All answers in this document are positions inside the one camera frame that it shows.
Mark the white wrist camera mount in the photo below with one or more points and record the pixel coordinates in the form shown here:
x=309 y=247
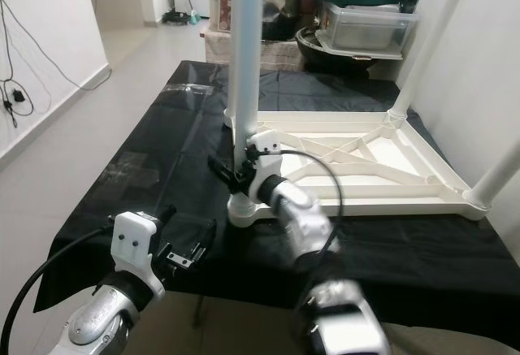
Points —
x=134 y=241
x=264 y=140

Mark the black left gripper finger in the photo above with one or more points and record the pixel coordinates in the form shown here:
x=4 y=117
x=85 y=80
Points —
x=205 y=241
x=169 y=211

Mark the black tablecloth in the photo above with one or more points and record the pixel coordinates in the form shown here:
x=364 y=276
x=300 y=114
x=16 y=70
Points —
x=130 y=217

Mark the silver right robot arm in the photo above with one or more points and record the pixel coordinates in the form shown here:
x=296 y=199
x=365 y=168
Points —
x=301 y=217

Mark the long clear tape strip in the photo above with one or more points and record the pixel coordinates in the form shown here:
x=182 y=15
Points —
x=188 y=88

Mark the crumpled clear tape patch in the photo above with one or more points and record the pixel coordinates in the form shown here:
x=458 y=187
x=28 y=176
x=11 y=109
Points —
x=145 y=170

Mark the black power adapter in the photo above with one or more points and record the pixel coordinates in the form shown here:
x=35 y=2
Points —
x=19 y=95

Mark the patterned bench cloth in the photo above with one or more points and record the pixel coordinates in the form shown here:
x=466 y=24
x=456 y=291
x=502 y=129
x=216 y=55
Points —
x=215 y=50

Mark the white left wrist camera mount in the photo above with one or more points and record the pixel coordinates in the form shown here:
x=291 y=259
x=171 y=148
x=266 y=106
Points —
x=134 y=241

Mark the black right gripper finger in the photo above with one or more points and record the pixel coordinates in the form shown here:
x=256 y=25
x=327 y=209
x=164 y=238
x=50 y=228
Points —
x=223 y=172

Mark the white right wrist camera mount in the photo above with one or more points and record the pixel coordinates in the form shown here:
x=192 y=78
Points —
x=264 y=140

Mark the black round basin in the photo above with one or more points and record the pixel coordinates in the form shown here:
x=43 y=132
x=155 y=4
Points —
x=325 y=58

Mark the orange lid storage box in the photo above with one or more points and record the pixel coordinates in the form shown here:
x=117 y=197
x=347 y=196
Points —
x=218 y=6

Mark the white plastic table top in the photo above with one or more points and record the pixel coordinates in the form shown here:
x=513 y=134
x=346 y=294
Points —
x=390 y=176

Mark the clear plastic container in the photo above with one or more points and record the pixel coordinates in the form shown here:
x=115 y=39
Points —
x=366 y=28

